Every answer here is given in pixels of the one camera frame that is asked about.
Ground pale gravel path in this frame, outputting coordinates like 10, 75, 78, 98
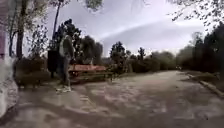
0, 69, 224, 128

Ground dark bin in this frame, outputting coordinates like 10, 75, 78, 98
46, 49, 61, 80

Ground stone kerb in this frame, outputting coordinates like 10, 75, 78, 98
184, 71, 224, 100

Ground low hedge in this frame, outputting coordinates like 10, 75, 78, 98
14, 55, 52, 87

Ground group of tall trees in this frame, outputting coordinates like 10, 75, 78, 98
5, 0, 105, 65

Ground person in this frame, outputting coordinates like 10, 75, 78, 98
55, 32, 77, 94

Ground pink pillar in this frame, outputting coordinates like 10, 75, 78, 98
0, 0, 10, 60

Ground pale stone wall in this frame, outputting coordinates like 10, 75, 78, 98
0, 55, 20, 118

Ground row of trees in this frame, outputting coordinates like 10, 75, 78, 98
75, 23, 224, 75

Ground red bench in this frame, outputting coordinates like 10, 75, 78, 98
67, 63, 115, 84

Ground overhanging tree branches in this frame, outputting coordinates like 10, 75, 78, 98
165, 0, 224, 28

